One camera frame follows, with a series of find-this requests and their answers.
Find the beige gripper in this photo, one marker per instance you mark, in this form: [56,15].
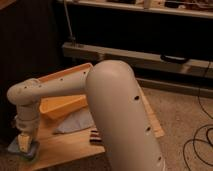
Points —
[27,126]

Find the yellow sponge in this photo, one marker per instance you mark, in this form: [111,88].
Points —
[24,142]

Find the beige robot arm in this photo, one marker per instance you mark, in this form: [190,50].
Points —
[115,103]

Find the blue cloth under sponge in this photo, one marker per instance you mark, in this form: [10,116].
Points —
[13,148]

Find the orange plastic tray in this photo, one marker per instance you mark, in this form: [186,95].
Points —
[57,107]

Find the light blue cloth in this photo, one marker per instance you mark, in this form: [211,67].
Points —
[76,121]

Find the dark striped small object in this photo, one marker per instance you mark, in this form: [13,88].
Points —
[95,138]

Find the metal rod stand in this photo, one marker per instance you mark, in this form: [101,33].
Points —
[72,37]

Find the low wooden shelf beam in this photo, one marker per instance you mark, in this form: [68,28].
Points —
[137,59]

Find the upper shelf board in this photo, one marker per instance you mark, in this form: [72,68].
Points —
[170,11]

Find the black handle on shelf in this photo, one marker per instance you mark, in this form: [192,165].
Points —
[176,60]

